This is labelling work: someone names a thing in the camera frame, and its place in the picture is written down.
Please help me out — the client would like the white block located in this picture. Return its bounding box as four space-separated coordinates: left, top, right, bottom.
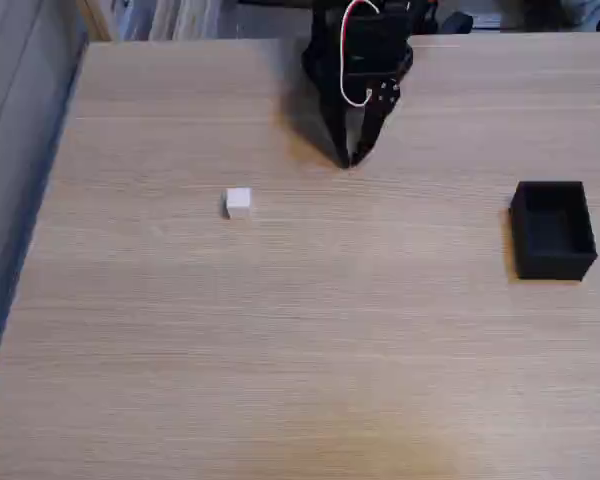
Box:
221 187 253 220

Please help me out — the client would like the black open box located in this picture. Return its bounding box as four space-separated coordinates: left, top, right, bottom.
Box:
508 180 599 282

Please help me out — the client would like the dark rounded object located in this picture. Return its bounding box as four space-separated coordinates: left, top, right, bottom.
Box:
439 12 475 35

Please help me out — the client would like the pale folded curtain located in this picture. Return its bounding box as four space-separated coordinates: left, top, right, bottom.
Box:
113 0 244 42

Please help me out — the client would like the light wooden strip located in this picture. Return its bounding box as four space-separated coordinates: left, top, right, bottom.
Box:
76 0 114 44

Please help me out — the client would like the white red gripper cable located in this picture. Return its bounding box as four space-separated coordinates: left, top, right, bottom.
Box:
338 0 381 109

